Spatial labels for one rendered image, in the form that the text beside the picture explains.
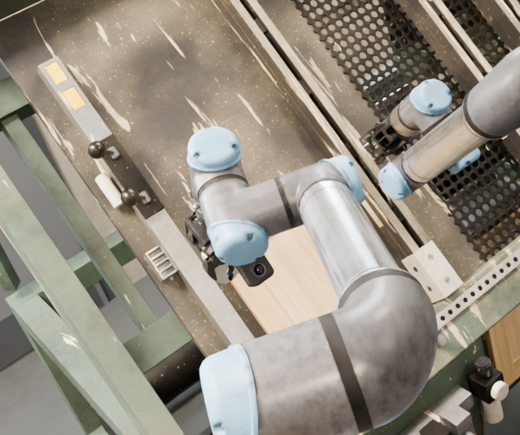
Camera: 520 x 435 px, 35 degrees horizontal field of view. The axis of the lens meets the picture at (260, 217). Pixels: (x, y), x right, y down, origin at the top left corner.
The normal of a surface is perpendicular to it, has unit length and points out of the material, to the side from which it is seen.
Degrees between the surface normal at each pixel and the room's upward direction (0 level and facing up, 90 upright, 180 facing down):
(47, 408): 0
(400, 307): 31
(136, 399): 51
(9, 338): 90
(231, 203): 23
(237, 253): 116
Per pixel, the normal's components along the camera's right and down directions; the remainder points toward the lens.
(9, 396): -0.29, -0.81
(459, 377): 0.56, 0.29
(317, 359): -0.17, -0.47
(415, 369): 0.66, 0.00
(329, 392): 0.00, 0.00
